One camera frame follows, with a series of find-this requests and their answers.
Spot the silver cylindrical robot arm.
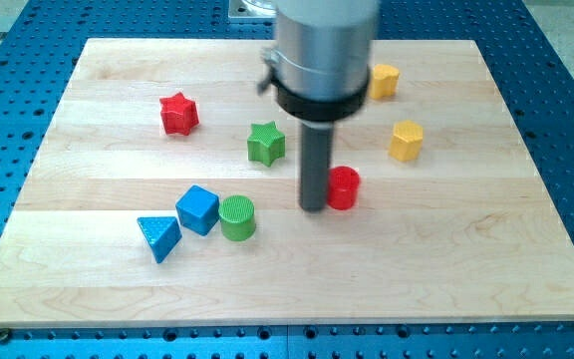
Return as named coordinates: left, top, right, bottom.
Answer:
left=257, top=0, right=380, bottom=125

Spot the green star block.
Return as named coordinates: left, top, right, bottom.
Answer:
left=247, top=122, right=286, bottom=167

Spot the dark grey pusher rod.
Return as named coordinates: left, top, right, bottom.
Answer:
left=299, top=121, right=334, bottom=212

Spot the red cylinder block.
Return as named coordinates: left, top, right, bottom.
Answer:
left=327, top=166, right=361, bottom=210

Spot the green cylinder block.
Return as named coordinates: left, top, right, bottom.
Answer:
left=218, top=194, right=256, bottom=241

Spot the blue cube block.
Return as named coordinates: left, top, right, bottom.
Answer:
left=175, top=184, right=219, bottom=236

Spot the light wooden board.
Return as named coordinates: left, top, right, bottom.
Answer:
left=0, top=38, right=574, bottom=329

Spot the red star block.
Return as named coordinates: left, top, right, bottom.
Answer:
left=159, top=93, right=199, bottom=136

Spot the yellow hexagon block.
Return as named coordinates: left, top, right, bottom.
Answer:
left=388, top=120, right=424, bottom=162

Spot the blue triangle block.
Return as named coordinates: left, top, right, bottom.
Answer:
left=137, top=216, right=182, bottom=263

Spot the yellow heart block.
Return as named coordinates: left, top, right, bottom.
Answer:
left=369, top=64, right=401, bottom=100

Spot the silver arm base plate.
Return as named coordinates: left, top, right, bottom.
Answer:
left=228, top=0, right=276, bottom=20

